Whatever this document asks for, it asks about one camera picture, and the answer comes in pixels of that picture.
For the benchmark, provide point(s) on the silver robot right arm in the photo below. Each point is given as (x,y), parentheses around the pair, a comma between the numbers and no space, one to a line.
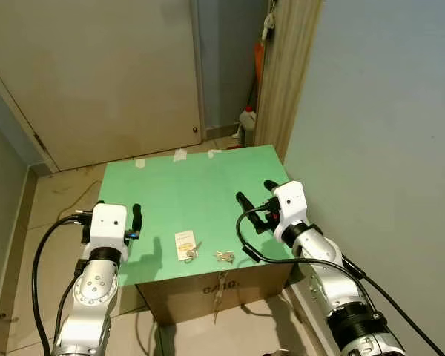
(322,259)

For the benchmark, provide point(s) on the green corrugated plastic board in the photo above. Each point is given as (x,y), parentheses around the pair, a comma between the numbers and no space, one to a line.
(200,193)

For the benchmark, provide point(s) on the white resident pass card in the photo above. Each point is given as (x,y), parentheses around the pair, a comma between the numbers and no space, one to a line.
(182,245)

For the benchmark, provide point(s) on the white tape piece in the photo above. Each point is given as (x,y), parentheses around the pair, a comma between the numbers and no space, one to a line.
(179,156)
(213,152)
(140,162)

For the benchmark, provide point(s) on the single silver key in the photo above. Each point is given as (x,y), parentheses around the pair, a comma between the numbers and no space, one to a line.
(190,256)

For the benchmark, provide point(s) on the white bottle with red cap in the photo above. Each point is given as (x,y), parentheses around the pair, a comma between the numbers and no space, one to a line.
(248,126)

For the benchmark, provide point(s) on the brown cardboard box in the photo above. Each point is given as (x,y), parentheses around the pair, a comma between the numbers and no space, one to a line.
(200,297)

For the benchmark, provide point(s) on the grey door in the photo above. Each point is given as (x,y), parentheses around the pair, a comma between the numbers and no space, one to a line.
(0,222)

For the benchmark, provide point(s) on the light wooden panel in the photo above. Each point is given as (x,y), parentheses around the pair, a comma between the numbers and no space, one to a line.
(289,67)

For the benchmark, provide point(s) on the orange hanging object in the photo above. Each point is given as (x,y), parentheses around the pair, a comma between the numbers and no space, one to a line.
(259,63)

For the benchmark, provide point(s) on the beige door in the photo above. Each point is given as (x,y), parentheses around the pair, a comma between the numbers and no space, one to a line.
(96,74)

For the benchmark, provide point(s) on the white hanging object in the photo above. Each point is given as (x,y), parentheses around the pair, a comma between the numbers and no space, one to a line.
(268,28)

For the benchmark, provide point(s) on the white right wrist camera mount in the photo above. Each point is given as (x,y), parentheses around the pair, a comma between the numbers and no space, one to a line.
(289,200)

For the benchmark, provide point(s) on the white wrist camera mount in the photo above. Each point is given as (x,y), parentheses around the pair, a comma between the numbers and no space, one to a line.
(289,200)
(107,226)

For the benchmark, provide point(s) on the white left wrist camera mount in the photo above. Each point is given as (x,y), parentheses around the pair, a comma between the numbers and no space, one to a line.
(107,226)

